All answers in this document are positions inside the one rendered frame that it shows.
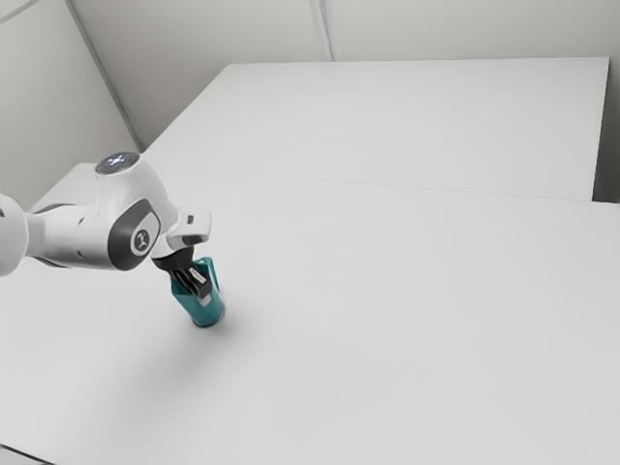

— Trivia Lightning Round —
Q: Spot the teal faceted mug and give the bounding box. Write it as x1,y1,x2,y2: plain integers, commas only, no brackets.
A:
170,257,228,329

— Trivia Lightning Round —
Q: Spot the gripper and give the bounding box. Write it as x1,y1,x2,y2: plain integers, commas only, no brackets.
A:
151,245,213,306

